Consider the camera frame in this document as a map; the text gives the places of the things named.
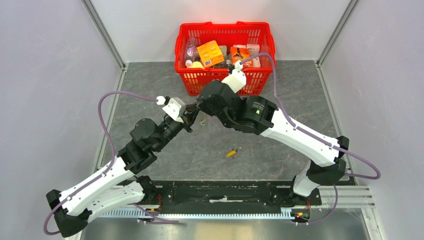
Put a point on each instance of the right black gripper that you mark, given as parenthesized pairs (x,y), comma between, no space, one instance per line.
(203,107)

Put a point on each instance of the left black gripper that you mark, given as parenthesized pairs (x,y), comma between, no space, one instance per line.
(188,116)

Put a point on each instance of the key with yellow tag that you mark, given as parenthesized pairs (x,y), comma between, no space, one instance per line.
(232,153)

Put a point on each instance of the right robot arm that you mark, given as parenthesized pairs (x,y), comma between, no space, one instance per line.
(257,115)

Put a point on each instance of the orange box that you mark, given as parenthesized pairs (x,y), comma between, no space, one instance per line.
(210,54)

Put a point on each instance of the red shopping basket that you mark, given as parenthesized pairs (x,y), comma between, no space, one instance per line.
(194,79)

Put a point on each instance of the plastic bottle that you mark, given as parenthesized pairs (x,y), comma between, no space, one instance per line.
(191,54)

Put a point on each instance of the orange black package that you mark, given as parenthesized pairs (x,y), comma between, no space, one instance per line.
(239,54)

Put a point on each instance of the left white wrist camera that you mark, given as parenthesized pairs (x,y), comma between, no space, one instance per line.
(172,106)

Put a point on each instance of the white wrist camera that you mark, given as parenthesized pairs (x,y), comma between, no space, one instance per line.
(172,106)
(236,79)

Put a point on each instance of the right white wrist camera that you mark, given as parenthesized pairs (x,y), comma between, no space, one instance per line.
(236,79)

